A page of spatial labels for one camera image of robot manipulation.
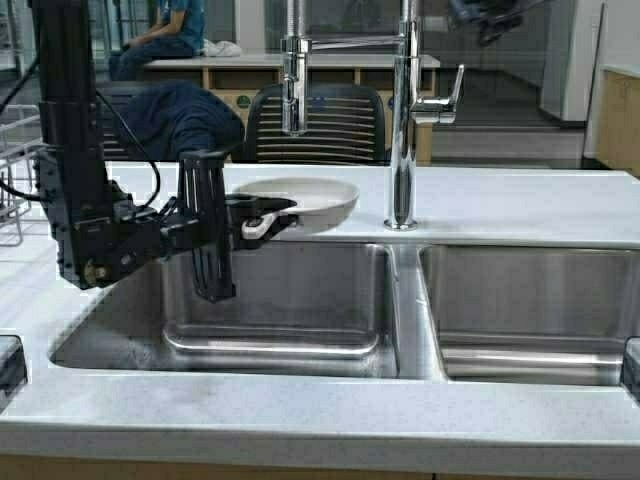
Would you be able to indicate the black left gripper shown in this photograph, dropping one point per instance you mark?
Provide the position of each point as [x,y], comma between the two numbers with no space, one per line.
[202,223]

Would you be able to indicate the white frying pan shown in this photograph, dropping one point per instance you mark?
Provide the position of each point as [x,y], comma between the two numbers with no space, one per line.
[321,203]

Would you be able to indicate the robot base left corner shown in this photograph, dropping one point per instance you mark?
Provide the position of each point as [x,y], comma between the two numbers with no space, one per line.
[14,372]

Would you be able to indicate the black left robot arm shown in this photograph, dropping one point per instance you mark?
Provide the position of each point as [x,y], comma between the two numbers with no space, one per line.
[102,235]

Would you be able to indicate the robot base right corner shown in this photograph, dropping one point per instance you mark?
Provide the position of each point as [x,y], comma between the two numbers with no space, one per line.
[629,376]

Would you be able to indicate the black mesh office chair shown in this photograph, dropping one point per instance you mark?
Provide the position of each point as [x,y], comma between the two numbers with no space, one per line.
[345,126]

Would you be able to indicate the dark blue jacket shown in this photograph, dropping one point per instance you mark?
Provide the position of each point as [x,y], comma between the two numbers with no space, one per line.
[171,118]

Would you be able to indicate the white top wooden bench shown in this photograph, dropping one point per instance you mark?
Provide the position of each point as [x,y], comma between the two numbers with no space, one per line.
[237,80]

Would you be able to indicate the white cloth on bench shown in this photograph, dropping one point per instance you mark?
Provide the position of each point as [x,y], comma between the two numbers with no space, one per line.
[221,48]

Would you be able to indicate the chrome kitchen faucet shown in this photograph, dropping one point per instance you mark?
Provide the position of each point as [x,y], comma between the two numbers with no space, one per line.
[410,108]

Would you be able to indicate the seated person in blue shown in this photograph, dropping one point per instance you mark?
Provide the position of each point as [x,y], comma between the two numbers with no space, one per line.
[178,33]

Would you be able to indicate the stainless double sink basin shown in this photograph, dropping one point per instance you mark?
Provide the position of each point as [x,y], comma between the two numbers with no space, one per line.
[504,314]

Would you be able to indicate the wooden side cabinet right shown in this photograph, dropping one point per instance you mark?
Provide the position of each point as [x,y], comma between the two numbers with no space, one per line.
[617,136]

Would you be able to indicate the white wire dish rack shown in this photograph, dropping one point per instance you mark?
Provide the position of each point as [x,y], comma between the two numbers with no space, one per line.
[20,142]

